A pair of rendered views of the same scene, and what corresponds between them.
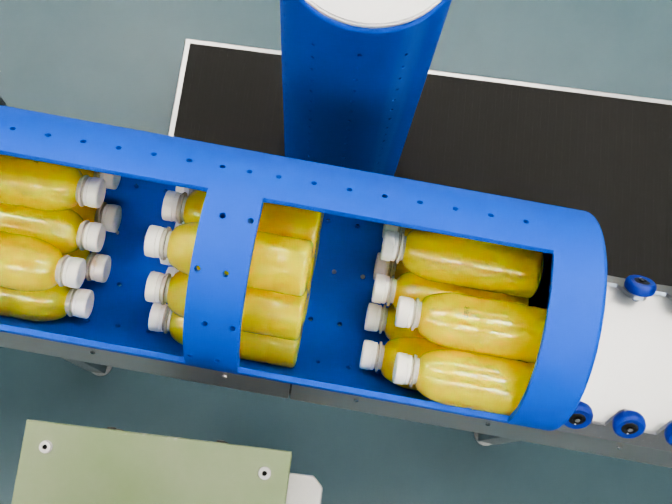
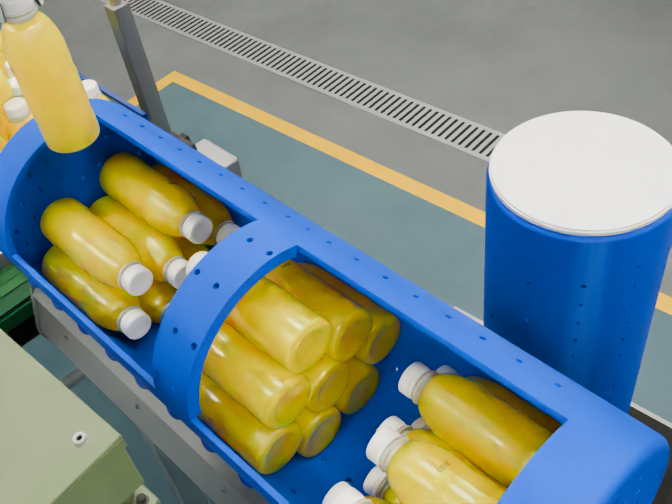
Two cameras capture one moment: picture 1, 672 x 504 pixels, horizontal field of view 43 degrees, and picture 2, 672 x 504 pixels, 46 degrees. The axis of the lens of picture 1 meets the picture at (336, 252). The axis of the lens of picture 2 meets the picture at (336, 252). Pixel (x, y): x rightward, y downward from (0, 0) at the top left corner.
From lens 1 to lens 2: 0.53 m
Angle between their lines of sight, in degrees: 37
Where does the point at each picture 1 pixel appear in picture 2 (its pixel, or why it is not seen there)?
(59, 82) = not seen: hidden behind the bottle
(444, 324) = (410, 467)
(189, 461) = (34, 392)
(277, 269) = (274, 321)
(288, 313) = (267, 383)
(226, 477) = (48, 424)
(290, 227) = (323, 308)
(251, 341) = (232, 414)
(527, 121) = not seen: outside the picture
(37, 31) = not seen: hidden behind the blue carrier
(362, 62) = (533, 276)
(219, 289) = (202, 298)
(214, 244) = (224, 257)
